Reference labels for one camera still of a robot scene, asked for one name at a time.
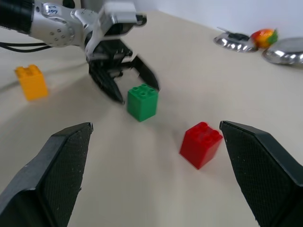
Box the red toy brick cube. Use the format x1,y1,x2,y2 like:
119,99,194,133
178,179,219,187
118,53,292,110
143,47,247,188
179,121,223,170

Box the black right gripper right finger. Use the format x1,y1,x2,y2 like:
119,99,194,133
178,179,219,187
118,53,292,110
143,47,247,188
219,120,303,227

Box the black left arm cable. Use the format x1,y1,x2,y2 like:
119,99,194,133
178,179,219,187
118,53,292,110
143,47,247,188
0,42,52,53

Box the orange red toy fruit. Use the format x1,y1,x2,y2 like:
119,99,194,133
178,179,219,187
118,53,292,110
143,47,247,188
250,28,279,49

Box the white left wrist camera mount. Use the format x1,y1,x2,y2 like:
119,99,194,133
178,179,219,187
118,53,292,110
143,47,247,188
84,1,147,61

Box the steel bowl with black item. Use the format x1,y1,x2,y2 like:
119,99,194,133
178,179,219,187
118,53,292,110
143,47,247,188
213,27,259,53

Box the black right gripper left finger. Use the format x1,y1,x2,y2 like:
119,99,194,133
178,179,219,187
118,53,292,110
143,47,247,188
0,122,94,227

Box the yellow toy brick cube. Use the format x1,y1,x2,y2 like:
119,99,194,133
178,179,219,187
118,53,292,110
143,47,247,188
14,64,50,102

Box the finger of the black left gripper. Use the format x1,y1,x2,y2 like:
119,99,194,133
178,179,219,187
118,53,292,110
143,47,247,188
89,60,125,105
130,55,160,92

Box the empty steel bowl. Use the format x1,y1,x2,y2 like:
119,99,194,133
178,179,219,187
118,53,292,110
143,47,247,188
262,37,303,65

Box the green toy brick cube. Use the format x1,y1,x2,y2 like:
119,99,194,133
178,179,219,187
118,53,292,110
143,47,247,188
126,83,159,122

